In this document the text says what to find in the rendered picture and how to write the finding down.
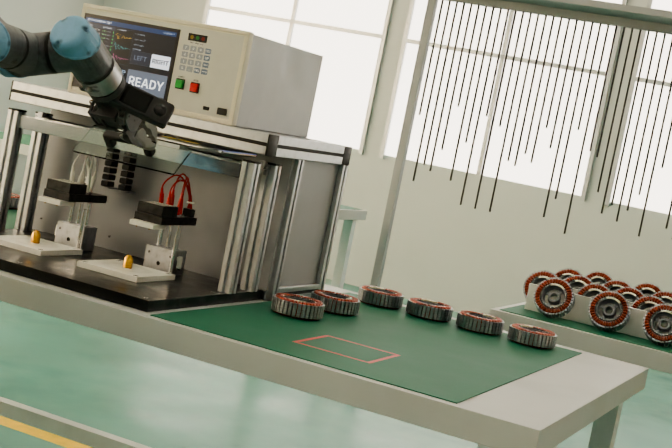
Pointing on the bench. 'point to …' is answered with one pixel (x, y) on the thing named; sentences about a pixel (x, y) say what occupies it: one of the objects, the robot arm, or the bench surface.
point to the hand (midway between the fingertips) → (154, 144)
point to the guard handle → (120, 141)
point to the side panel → (307, 228)
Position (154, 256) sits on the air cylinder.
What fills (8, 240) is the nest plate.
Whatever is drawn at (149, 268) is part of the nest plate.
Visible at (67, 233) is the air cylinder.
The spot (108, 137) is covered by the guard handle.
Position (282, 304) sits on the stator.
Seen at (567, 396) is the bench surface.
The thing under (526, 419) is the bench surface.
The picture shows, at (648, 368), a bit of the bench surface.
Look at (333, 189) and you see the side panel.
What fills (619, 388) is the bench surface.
